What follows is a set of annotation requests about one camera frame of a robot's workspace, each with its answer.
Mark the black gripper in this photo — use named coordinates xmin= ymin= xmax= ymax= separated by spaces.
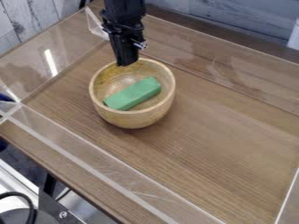
xmin=99 ymin=0 xmax=147 ymax=67

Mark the green rectangular block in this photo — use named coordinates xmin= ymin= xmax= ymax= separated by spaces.
xmin=103 ymin=77 xmax=162 ymax=111

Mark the light brown wooden bowl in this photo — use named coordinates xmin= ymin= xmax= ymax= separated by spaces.
xmin=88 ymin=58 xmax=176 ymax=129

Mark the black metal table leg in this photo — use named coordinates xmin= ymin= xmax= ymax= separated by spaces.
xmin=43 ymin=174 xmax=57 ymax=197

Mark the clear acrylic corner bracket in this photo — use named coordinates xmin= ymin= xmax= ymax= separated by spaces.
xmin=85 ymin=7 xmax=109 ymax=40

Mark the clear acrylic back wall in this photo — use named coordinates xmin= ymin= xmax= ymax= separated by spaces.
xmin=144 ymin=16 xmax=299 ymax=116

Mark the clear acrylic wall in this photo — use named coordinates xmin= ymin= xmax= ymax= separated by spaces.
xmin=0 ymin=81 xmax=226 ymax=224
xmin=144 ymin=16 xmax=299 ymax=116

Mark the clear acrylic front wall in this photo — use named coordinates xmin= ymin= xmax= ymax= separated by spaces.
xmin=0 ymin=81 xmax=226 ymax=224

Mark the black cable lower left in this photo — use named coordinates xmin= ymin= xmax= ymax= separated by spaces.
xmin=0 ymin=191 xmax=39 ymax=224

